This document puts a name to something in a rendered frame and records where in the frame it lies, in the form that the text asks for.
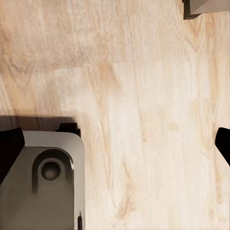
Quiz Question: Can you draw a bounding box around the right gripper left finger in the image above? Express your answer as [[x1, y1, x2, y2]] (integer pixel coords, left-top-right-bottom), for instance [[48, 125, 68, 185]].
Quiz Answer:
[[0, 127, 25, 184]]

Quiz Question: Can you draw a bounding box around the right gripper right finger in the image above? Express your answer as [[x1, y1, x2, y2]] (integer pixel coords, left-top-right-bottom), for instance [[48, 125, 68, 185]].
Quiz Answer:
[[215, 127, 230, 166]]

